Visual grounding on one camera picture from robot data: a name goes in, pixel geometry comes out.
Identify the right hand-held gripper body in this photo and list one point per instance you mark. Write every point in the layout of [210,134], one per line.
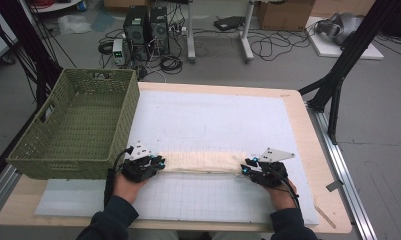
[274,155]

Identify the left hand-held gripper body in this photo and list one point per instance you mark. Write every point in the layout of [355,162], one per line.
[138,168]

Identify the cream egg print cloth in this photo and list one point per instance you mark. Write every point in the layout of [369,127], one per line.
[204,162]

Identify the green woven basket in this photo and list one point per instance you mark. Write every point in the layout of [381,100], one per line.
[78,126]

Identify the person's left hand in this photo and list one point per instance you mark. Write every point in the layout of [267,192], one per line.
[124,188]

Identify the person's right hand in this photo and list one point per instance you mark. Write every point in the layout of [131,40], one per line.
[283,198]

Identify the white foam mat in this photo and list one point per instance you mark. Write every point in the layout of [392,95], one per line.
[204,116]

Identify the grey tape piece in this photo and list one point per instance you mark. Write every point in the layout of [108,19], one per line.
[334,186]

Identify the thin wooden stick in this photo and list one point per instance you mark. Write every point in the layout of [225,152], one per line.
[325,216]

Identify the small white power supply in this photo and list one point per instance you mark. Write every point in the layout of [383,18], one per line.
[118,51]

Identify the white floor board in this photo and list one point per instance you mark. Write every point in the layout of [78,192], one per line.
[328,50]

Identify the white desk leg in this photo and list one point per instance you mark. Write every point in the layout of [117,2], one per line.
[246,33]
[190,33]

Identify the large black computer tower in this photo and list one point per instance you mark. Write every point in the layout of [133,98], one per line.
[136,31]

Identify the slim black computer tower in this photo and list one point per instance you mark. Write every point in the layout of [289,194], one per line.
[160,30]

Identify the black metal stand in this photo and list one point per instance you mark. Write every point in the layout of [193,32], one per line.
[351,50]
[28,43]

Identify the flat black device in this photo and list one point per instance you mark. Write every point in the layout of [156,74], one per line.
[228,23]

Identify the brown cardboard box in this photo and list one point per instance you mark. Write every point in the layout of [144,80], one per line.
[284,15]

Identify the teal floor sheet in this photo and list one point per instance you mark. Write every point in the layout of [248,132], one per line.
[103,21]

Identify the grey headset device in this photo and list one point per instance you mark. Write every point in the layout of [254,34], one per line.
[344,26]

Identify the clear plastic bag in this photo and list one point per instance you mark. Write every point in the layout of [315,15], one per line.
[74,25]

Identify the aluminium rail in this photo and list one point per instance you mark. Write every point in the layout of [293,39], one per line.
[1,190]
[341,166]

